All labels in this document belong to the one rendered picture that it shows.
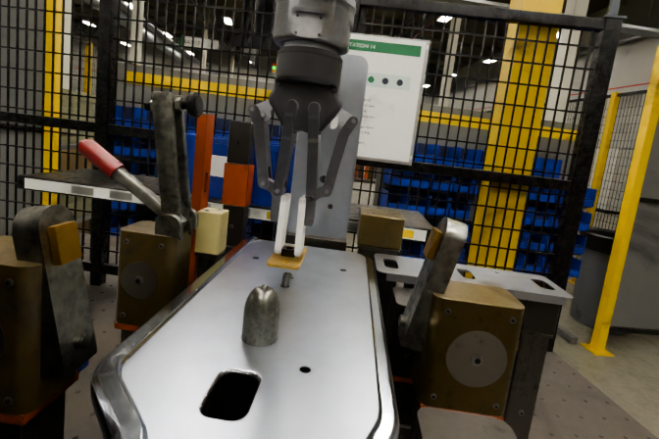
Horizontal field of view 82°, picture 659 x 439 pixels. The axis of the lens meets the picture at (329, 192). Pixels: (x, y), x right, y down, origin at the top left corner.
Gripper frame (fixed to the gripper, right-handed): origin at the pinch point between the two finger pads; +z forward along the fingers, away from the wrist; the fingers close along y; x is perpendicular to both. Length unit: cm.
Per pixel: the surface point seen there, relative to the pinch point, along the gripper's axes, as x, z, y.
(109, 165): -1.5, -4.5, -22.4
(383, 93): 54, -24, 12
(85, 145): -1.4, -6.5, -25.4
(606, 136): 361, -48, 256
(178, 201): -2.0, -1.3, -13.3
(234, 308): -8.2, 7.8, -3.8
